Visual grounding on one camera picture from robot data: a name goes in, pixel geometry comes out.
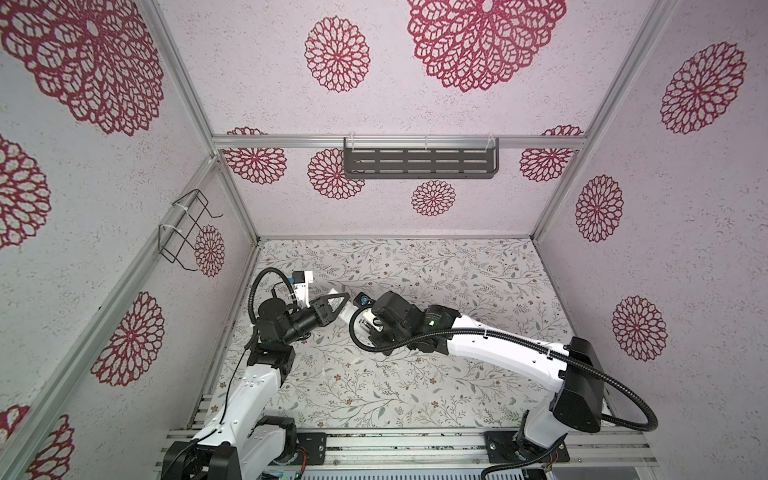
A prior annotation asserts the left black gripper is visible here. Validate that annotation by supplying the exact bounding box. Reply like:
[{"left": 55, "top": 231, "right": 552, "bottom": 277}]
[{"left": 283, "top": 292, "right": 350, "bottom": 346}]

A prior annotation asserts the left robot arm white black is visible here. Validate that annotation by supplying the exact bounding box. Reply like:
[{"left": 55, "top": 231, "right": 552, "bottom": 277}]
[{"left": 160, "top": 293, "right": 350, "bottom": 479}]

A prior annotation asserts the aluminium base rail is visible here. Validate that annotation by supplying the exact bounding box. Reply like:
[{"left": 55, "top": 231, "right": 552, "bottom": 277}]
[{"left": 298, "top": 427, "right": 659, "bottom": 471}]

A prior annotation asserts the black wire wall basket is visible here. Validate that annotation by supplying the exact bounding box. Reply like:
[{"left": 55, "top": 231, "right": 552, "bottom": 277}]
[{"left": 156, "top": 189, "right": 223, "bottom": 272}]

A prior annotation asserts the dark grey wall shelf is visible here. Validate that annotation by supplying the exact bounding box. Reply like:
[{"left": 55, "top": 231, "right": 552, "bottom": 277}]
[{"left": 342, "top": 138, "right": 500, "bottom": 180}]

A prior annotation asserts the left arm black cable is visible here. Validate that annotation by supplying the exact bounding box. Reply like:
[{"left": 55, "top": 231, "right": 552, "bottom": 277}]
[{"left": 247, "top": 266, "right": 298, "bottom": 325}]

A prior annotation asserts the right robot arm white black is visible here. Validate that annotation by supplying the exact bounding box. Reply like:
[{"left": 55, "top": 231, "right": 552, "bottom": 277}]
[{"left": 350, "top": 291, "right": 604, "bottom": 459}]

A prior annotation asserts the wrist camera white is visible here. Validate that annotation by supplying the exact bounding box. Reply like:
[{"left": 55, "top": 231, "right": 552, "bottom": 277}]
[
  {"left": 291, "top": 270, "right": 314, "bottom": 308},
  {"left": 353, "top": 292, "right": 376, "bottom": 336}
]

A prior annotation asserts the white remote control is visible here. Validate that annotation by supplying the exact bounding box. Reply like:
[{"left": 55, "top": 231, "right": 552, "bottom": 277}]
[{"left": 329, "top": 289, "right": 358, "bottom": 325}]

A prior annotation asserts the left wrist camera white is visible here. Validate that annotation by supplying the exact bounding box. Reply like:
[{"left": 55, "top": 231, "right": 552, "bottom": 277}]
[{"left": 291, "top": 270, "right": 314, "bottom": 308}]

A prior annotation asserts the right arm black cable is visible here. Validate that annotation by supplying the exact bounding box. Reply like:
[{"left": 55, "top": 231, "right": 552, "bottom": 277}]
[{"left": 347, "top": 305, "right": 659, "bottom": 480}]

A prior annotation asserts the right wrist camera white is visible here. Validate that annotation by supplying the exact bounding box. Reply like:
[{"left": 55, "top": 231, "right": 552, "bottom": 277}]
[{"left": 353, "top": 292, "right": 376, "bottom": 336}]

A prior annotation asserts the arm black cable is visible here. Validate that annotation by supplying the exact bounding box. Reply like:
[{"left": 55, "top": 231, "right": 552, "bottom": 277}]
[
  {"left": 247, "top": 266, "right": 298, "bottom": 325},
  {"left": 347, "top": 305, "right": 659, "bottom": 480}
]

